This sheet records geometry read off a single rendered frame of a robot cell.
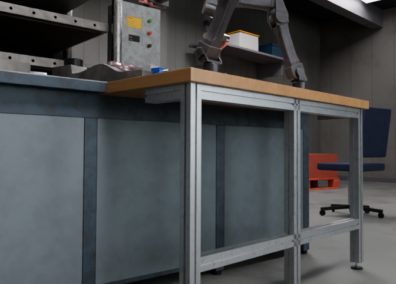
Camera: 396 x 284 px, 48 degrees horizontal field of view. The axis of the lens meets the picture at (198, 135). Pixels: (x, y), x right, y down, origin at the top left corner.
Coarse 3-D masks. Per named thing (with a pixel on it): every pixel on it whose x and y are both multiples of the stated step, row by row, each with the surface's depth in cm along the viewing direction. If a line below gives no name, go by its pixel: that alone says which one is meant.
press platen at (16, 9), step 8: (0, 8) 220; (8, 8) 222; (16, 8) 225; (24, 8) 228; (32, 8) 230; (24, 16) 229; (32, 16) 230; (40, 16) 233; (48, 16) 236; (56, 16) 239; (64, 16) 241; (72, 16) 244; (64, 24) 243; (72, 24) 244; (80, 24) 247; (88, 24) 250; (96, 24) 254; (104, 24) 257; (104, 32) 260
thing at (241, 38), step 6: (240, 30) 622; (234, 36) 629; (240, 36) 623; (246, 36) 632; (252, 36) 641; (258, 36) 649; (234, 42) 629; (240, 42) 623; (246, 42) 631; (252, 42) 640; (252, 48) 640
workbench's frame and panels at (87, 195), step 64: (0, 128) 140; (64, 128) 154; (128, 128) 170; (256, 128) 216; (0, 192) 140; (64, 192) 153; (128, 192) 169; (256, 192) 216; (0, 256) 139; (64, 256) 153; (128, 256) 169
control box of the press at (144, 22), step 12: (108, 12) 282; (132, 12) 276; (144, 12) 282; (156, 12) 288; (108, 24) 282; (132, 24) 276; (144, 24) 282; (156, 24) 288; (108, 36) 281; (132, 36) 276; (144, 36) 282; (156, 36) 288; (108, 48) 281; (132, 48) 276; (144, 48) 282; (156, 48) 287; (108, 60) 280; (132, 60) 275; (144, 60) 281; (156, 60) 287
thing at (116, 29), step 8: (112, 0) 256; (120, 0) 256; (112, 8) 256; (120, 8) 256; (112, 16) 256; (120, 16) 256; (112, 24) 256; (120, 24) 256; (112, 32) 255; (120, 32) 256; (112, 40) 255; (120, 40) 256; (112, 48) 255; (120, 48) 256; (64, 56) 306; (112, 56) 255; (120, 56) 255
